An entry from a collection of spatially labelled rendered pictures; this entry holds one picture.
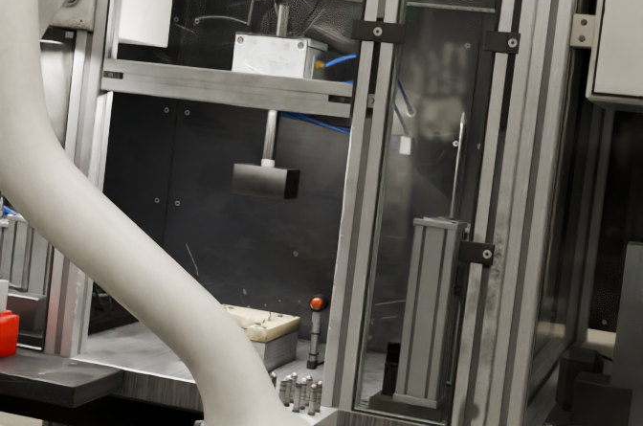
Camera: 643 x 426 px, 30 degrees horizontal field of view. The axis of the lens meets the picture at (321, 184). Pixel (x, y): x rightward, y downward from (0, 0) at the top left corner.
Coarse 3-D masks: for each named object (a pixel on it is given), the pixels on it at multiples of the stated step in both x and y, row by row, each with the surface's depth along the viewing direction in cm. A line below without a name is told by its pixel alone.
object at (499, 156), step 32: (512, 0) 150; (512, 32) 150; (512, 64) 150; (512, 96) 150; (512, 128) 150; (512, 160) 150; (480, 192) 151; (512, 192) 150; (480, 224) 151; (96, 288) 189; (480, 288) 152; (96, 320) 189; (128, 320) 199; (480, 320) 152; (480, 352) 152; (480, 384) 152; (480, 416) 152
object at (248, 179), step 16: (272, 112) 181; (272, 128) 181; (272, 144) 181; (272, 160) 182; (240, 176) 180; (256, 176) 180; (272, 176) 179; (288, 176) 179; (240, 192) 180; (256, 192) 180; (272, 192) 179; (288, 192) 180
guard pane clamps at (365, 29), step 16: (352, 32) 156; (368, 32) 155; (384, 32) 155; (400, 32) 154; (496, 32) 150; (496, 48) 150; (512, 48) 150; (464, 240) 152; (464, 256) 152; (480, 256) 151
